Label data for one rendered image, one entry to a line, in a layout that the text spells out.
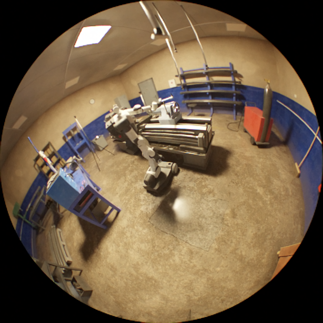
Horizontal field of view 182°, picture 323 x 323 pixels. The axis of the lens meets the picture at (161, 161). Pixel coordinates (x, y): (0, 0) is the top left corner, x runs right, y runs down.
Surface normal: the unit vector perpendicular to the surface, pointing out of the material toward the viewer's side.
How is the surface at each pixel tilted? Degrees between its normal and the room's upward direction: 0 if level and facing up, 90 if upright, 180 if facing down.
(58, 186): 90
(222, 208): 0
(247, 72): 90
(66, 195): 90
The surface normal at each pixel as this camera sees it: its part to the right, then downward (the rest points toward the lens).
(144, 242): -0.28, -0.71
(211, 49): -0.54, 0.67
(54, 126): 0.80, 0.21
